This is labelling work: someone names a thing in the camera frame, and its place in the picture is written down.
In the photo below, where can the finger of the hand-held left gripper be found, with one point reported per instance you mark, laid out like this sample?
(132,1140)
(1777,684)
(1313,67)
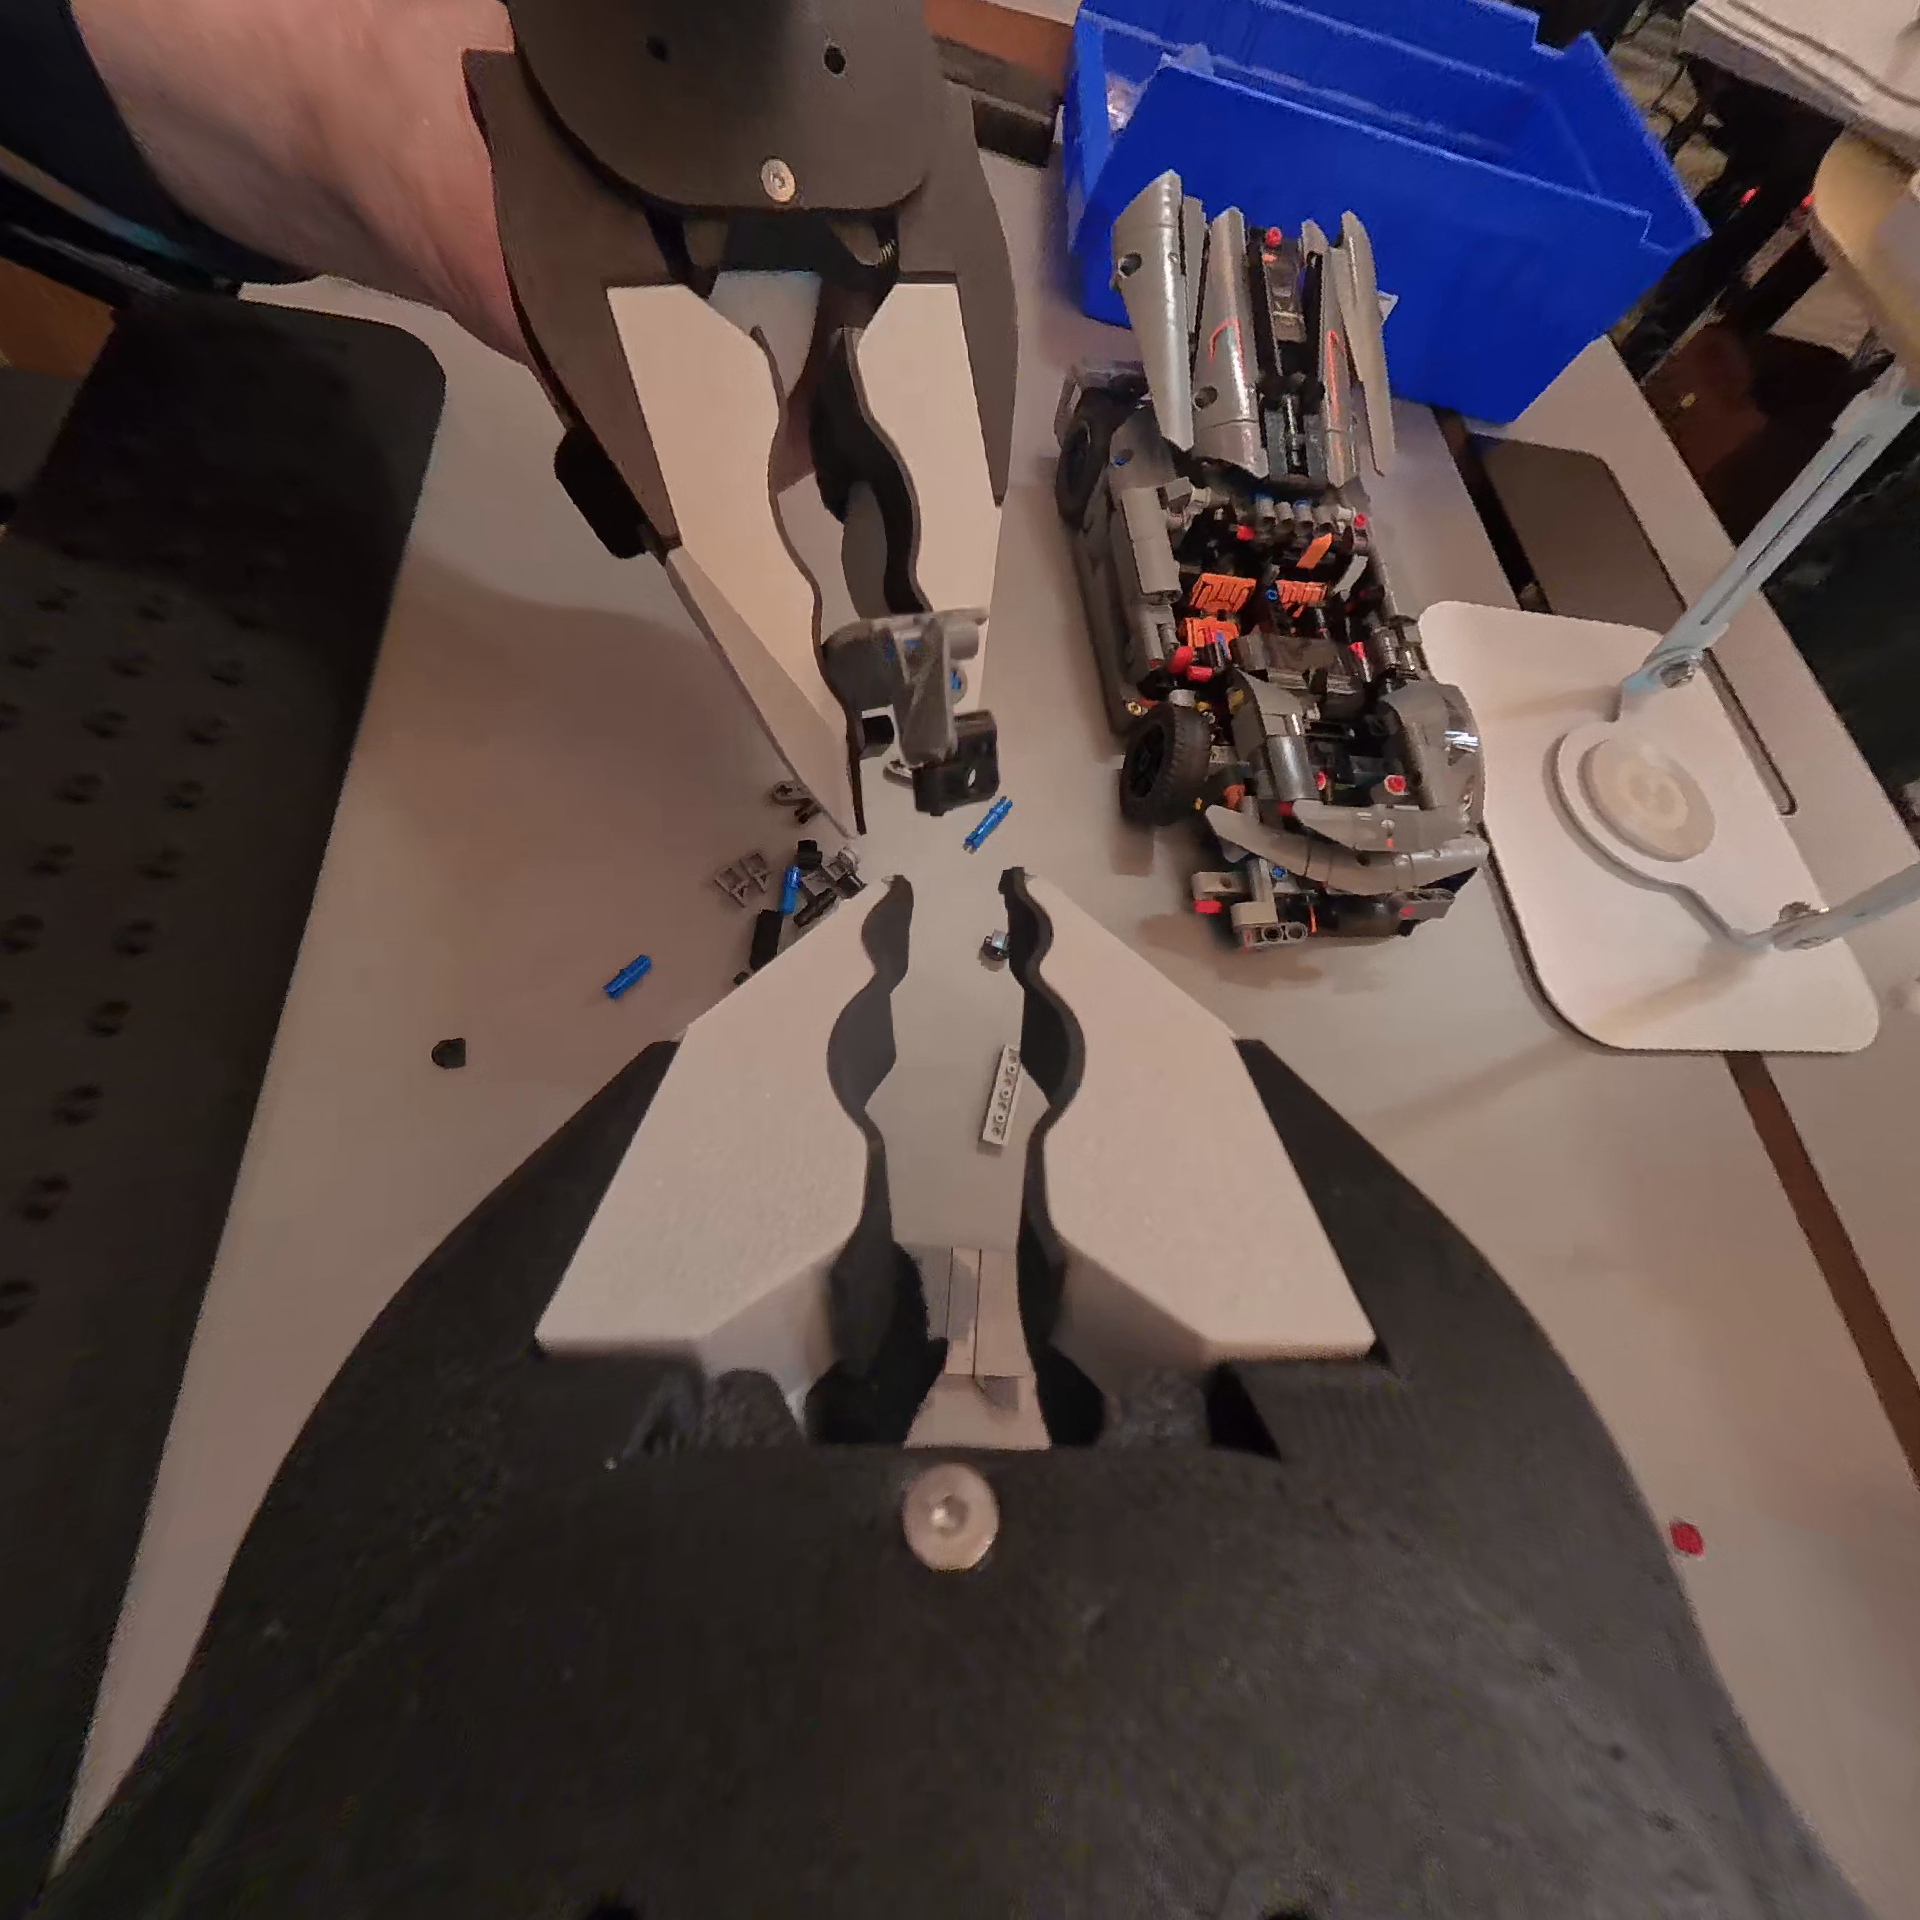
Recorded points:
(945,435)
(705,452)

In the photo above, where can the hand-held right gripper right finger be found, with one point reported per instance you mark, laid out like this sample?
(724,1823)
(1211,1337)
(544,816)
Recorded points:
(1185,1184)

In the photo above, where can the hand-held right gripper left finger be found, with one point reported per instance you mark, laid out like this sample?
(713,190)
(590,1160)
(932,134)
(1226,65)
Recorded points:
(721,1184)

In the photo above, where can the dark grey lego fender assembly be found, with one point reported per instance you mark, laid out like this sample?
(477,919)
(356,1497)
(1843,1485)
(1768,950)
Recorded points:
(922,691)

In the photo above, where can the person's left forearm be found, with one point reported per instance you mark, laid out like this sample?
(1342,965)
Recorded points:
(30,77)

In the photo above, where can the grey lego car model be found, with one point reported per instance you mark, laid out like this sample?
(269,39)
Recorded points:
(1244,600)

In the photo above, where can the person's left hand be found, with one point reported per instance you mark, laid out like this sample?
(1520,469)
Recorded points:
(299,120)

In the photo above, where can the blue plastic bin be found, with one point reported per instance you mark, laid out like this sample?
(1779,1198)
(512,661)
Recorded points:
(1500,225)

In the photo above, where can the round wooden stool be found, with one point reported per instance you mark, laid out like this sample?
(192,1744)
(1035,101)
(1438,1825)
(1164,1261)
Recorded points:
(1874,195)

